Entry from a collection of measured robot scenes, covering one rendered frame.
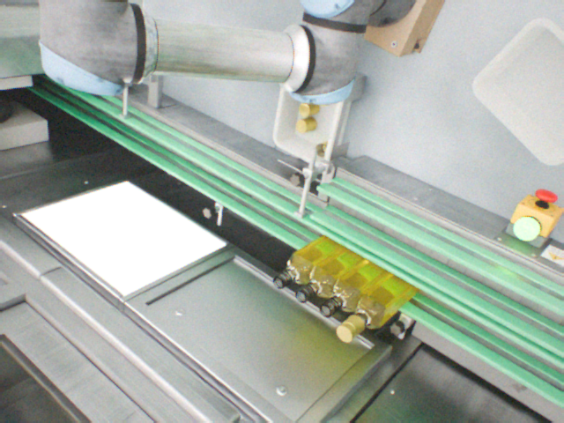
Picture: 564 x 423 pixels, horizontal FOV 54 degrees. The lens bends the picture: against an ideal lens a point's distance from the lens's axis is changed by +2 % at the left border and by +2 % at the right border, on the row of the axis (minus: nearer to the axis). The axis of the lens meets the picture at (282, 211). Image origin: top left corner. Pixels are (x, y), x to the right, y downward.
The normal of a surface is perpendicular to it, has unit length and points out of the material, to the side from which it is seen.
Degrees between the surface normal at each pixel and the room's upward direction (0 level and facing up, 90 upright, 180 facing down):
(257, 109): 0
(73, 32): 41
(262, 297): 90
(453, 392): 89
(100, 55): 69
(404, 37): 5
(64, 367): 90
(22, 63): 90
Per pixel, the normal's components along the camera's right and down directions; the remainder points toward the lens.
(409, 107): -0.62, 0.30
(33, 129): 0.76, 0.44
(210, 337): 0.17, -0.85
